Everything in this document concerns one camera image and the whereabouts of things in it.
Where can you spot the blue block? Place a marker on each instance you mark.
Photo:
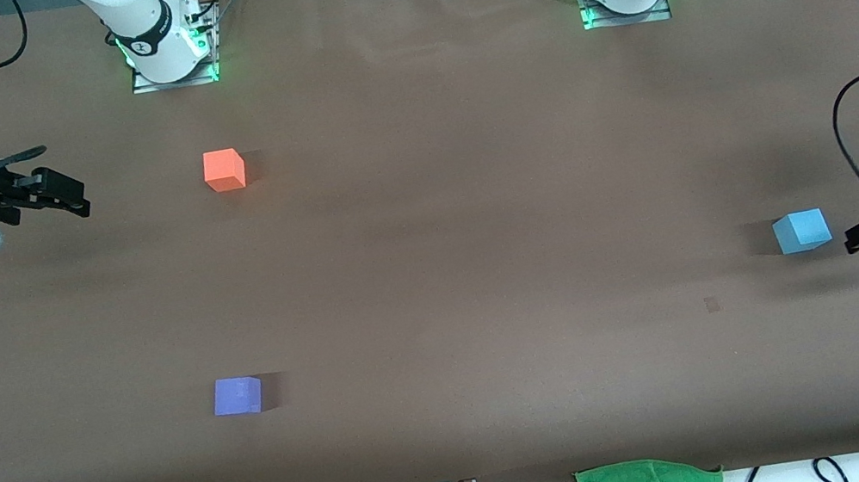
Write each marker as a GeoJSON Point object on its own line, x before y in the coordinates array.
{"type": "Point", "coordinates": [801, 231]}

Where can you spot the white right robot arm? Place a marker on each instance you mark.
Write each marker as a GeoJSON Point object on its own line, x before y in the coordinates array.
{"type": "Point", "coordinates": [141, 27]}

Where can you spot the orange block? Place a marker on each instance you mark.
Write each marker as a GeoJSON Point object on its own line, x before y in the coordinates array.
{"type": "Point", "coordinates": [223, 171]}

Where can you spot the purple block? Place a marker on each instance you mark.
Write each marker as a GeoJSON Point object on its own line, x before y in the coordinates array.
{"type": "Point", "coordinates": [236, 395]}

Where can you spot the brown table cover sheet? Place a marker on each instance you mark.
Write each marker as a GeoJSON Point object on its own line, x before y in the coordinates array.
{"type": "Point", "coordinates": [507, 394]}

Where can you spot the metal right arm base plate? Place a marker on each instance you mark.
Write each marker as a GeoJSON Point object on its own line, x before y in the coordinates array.
{"type": "Point", "coordinates": [146, 83]}

